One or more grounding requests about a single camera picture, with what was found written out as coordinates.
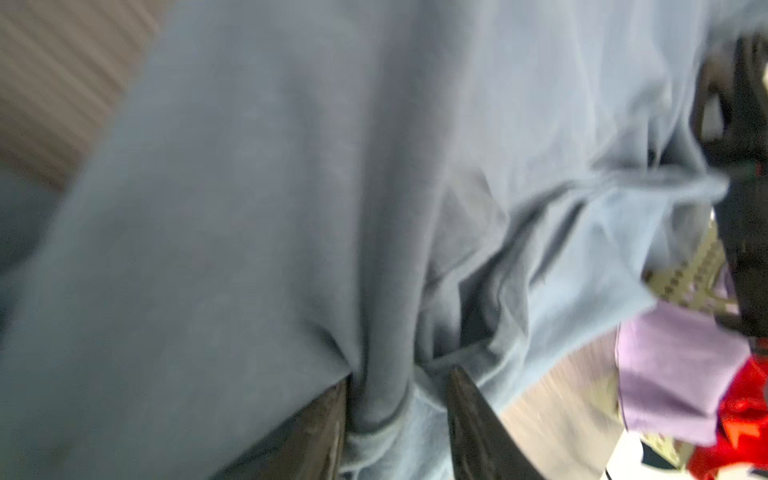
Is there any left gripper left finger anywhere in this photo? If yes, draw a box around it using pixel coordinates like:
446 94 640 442
214 379 348 479

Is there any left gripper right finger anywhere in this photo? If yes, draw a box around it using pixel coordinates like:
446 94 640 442
446 366 543 480

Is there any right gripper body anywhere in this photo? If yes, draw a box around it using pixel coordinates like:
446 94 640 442
690 34 767 336

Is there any grey t shirt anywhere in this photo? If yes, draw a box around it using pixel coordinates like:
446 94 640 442
1 1 767 479

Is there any pale green plastic basket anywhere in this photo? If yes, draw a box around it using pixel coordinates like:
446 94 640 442
639 227 738 469

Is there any lilac t shirt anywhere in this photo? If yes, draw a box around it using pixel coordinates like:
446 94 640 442
615 292 751 446

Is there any red t shirt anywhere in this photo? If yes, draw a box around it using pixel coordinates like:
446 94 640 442
687 355 767 479

